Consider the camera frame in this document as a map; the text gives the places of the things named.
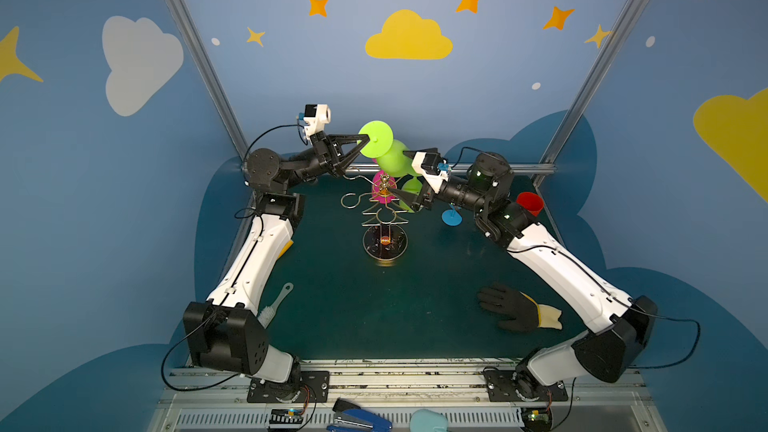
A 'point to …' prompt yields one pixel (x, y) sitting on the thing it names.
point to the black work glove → (516, 311)
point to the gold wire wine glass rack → (385, 237)
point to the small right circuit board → (536, 419)
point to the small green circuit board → (289, 416)
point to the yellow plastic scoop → (285, 249)
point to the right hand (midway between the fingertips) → (403, 162)
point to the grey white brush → (269, 311)
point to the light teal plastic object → (424, 420)
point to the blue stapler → (350, 417)
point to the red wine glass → (532, 202)
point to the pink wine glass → (381, 186)
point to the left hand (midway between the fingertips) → (366, 139)
